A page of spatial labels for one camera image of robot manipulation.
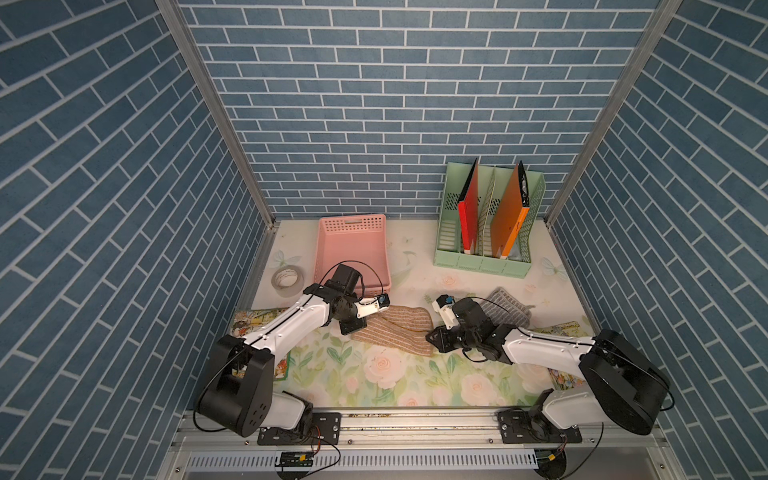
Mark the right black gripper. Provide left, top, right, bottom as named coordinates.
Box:
left=422, top=323, right=479, bottom=351

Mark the grey striped dishcloth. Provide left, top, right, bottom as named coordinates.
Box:
left=479, top=287, right=532, bottom=329

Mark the beige striped dishcloth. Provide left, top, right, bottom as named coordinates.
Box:
left=352, top=306, right=435, bottom=357

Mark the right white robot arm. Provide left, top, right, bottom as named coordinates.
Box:
left=426, top=295, right=672, bottom=435

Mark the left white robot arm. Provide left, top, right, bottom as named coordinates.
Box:
left=193, top=263, right=388, bottom=438

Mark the pink perforated plastic basket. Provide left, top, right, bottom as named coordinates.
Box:
left=313, top=214, right=392, bottom=296

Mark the clear tape roll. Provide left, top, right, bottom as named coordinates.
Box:
left=270, top=265, right=305, bottom=298

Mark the right picture book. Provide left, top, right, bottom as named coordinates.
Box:
left=524, top=321, right=594, bottom=392

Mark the picture book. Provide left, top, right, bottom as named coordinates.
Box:
left=230, top=308, right=292, bottom=381
left=524, top=321, right=594, bottom=392

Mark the left picture book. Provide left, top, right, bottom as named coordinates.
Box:
left=230, top=308, right=292, bottom=381

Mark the orange folder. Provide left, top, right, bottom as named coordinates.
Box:
left=490, top=162, right=530, bottom=259

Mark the red folder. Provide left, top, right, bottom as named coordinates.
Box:
left=458, top=158, right=479, bottom=254

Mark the green file organizer rack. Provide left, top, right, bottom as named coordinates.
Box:
left=433, top=163, right=546, bottom=279

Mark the small black controller board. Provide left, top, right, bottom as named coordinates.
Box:
left=276, top=452, right=315, bottom=470

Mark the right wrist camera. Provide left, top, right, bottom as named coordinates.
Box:
left=432, top=294, right=459, bottom=329

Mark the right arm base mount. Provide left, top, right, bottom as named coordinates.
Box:
left=496, top=389, right=583, bottom=445

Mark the aluminium rail frame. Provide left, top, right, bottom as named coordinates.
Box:
left=158, top=407, right=684, bottom=479

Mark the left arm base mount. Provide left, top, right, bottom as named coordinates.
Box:
left=257, top=412, right=342, bottom=446

